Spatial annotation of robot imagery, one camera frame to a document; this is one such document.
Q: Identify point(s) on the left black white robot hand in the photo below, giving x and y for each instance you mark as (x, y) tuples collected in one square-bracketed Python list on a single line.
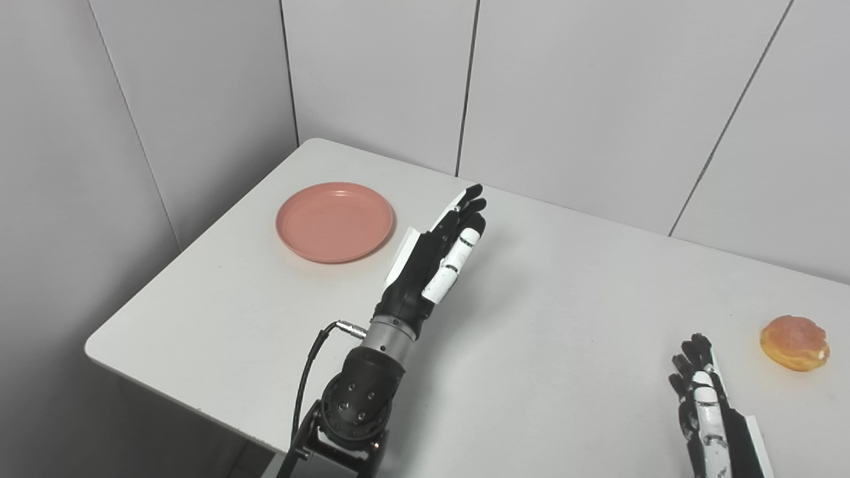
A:
[(415, 275)]

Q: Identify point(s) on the pink round plate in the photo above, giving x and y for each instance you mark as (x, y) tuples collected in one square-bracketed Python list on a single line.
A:
[(335, 222)]

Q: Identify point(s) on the golden cream puff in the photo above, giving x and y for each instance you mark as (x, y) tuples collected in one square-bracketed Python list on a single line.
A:
[(794, 342)]

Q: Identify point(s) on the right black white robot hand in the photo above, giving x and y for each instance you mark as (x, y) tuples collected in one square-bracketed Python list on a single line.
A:
[(710, 418)]

